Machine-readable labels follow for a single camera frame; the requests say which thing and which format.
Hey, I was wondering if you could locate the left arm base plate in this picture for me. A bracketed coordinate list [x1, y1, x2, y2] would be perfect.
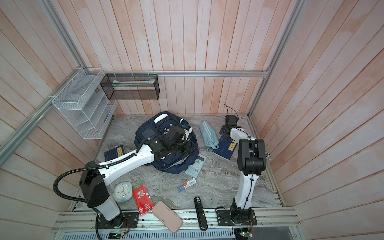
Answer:
[96, 212, 140, 229]

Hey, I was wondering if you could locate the light blue calculator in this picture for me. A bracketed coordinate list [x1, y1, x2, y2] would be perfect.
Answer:
[185, 154, 207, 179]

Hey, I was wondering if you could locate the black mesh wall basket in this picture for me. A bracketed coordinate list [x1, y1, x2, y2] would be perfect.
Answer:
[101, 73, 160, 101]

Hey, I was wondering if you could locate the black stapler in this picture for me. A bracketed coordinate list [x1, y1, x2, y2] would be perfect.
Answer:
[194, 197, 208, 232]

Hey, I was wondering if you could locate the blue book with yellow label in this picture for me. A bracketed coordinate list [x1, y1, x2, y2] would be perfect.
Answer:
[213, 136, 238, 161]

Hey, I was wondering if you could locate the white wire mesh shelf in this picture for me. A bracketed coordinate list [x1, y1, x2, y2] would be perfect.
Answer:
[52, 68, 118, 140]

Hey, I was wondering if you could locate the navy blue backpack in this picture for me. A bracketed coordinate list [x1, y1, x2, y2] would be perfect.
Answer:
[134, 112, 199, 174]

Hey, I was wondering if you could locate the red booklet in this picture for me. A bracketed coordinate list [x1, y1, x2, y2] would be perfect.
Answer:
[132, 183, 154, 216]

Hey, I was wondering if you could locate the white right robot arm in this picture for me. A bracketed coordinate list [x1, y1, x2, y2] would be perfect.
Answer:
[220, 115, 267, 214]

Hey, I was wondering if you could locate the light blue pencil pouch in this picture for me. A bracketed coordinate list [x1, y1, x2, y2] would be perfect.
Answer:
[199, 121, 219, 150]

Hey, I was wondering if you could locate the pink pencil case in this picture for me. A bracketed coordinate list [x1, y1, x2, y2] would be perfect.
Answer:
[152, 201, 183, 233]

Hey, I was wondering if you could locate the mint green alarm clock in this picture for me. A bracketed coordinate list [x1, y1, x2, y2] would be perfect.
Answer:
[114, 182, 133, 203]

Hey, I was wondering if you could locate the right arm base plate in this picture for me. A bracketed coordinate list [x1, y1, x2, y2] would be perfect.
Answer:
[215, 208, 258, 226]

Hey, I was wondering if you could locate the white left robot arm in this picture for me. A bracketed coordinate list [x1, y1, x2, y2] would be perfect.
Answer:
[80, 126, 198, 227]

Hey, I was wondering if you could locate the black corrugated cable hose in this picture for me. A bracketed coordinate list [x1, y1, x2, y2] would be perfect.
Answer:
[53, 151, 137, 240]

